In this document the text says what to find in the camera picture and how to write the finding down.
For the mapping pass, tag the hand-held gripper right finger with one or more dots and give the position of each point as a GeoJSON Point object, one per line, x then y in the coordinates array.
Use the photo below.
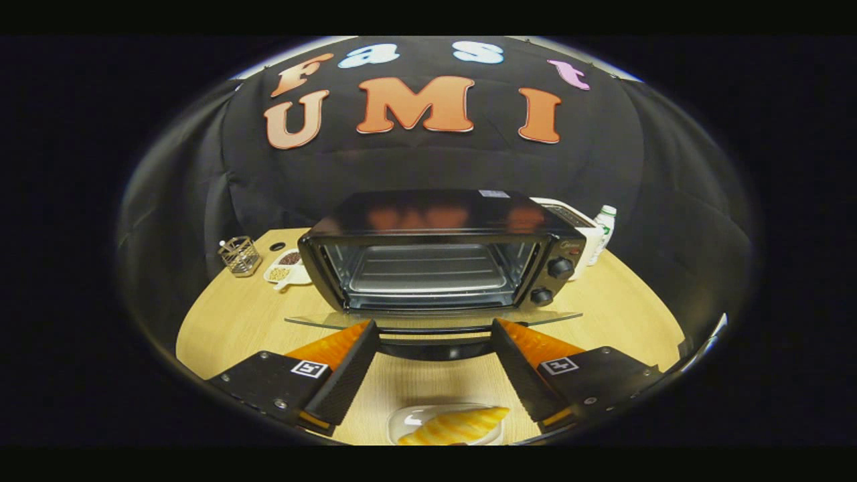
{"type": "Point", "coordinates": [519, 375]}

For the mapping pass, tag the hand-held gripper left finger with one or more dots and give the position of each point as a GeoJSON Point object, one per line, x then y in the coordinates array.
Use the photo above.
{"type": "Point", "coordinates": [348, 381]}

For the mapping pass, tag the yellow croissant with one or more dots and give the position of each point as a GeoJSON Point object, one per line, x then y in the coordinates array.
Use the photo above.
{"type": "Point", "coordinates": [462, 425]}

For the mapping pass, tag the black toaster oven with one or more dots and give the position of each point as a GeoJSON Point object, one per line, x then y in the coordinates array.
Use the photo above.
{"type": "Point", "coordinates": [435, 214]}

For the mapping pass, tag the white plate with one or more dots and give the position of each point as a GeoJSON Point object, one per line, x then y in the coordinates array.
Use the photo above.
{"type": "Point", "coordinates": [402, 422]}

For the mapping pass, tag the white divided dish with grains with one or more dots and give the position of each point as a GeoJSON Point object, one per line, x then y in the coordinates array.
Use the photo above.
{"type": "Point", "coordinates": [284, 271]}

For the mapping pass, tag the white bottle green label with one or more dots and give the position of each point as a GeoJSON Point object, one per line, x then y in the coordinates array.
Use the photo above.
{"type": "Point", "coordinates": [606, 224]}

